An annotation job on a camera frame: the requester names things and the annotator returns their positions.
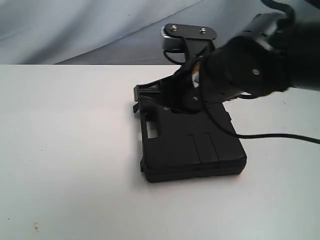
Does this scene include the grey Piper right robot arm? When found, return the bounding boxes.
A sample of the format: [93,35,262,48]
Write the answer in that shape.
[133,0,320,114]

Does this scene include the black plastic carrying case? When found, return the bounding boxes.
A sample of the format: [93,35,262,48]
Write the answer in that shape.
[131,101,248,184]

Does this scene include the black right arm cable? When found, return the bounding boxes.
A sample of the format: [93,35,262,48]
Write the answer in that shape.
[163,48,320,145]

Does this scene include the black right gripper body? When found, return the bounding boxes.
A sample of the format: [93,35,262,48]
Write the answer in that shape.
[133,56,236,114]

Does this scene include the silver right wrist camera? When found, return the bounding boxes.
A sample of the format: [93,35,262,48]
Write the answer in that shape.
[161,23,217,50]

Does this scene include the white backdrop cloth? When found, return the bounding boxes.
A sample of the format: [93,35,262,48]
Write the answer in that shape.
[0,0,270,65]

